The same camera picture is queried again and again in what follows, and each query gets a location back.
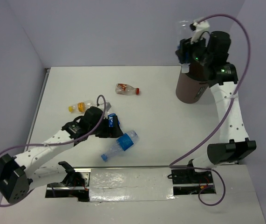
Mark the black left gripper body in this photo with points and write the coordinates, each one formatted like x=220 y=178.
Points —
x=105 y=126

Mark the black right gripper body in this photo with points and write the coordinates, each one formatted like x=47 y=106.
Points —
x=198 y=53

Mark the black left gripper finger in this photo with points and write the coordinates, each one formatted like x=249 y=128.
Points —
x=116 y=131
x=104 y=134

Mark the blue cap crushed water bottle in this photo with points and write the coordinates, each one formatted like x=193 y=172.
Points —
x=123 y=143

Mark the blue label white cap bottle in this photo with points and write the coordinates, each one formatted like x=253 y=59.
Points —
x=109 y=116

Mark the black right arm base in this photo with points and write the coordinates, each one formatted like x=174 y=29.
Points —
x=190 y=178

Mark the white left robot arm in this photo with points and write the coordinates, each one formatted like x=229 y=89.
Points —
x=21 y=173

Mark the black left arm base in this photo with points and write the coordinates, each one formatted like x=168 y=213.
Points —
x=76 y=182

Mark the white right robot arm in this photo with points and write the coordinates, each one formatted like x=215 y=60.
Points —
x=218 y=47

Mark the brown plastic waste bin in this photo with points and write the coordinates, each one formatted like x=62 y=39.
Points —
x=191 y=83

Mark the yellow cap orange label bottle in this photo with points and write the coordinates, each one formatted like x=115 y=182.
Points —
x=81 y=107

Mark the red cap clear bottle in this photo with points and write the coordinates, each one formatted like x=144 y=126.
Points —
x=127 y=90

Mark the white foil covered front board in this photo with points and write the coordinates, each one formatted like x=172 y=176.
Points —
x=144 y=196

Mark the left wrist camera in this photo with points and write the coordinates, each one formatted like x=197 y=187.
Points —
x=105 y=106

